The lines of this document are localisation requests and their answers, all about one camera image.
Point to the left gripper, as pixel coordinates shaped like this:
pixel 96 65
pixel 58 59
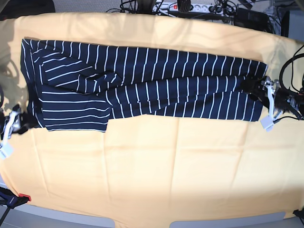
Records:
pixel 278 98

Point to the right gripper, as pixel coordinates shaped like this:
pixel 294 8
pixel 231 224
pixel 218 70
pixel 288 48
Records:
pixel 17 122

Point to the navy white striped T-shirt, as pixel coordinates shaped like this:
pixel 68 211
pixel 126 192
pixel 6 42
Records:
pixel 80 86

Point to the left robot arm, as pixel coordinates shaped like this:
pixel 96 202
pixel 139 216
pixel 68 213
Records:
pixel 298 101

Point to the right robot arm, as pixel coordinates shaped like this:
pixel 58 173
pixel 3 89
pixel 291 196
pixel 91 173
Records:
pixel 17 107

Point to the blue red bar clamp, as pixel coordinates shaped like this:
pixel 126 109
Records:
pixel 9 199

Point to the black power adapter box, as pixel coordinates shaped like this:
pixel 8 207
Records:
pixel 250 19

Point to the white power strip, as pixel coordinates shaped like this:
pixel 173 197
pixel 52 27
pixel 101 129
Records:
pixel 169 7

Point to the black clamp right corner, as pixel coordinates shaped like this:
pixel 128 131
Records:
pixel 299 213

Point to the yellow table cloth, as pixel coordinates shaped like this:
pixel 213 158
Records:
pixel 150 171

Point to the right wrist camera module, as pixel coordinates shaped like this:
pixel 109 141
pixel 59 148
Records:
pixel 5 151

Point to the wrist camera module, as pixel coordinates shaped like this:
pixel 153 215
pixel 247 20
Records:
pixel 267 123
pixel 5 151

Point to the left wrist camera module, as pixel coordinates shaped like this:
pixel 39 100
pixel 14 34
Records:
pixel 267 123

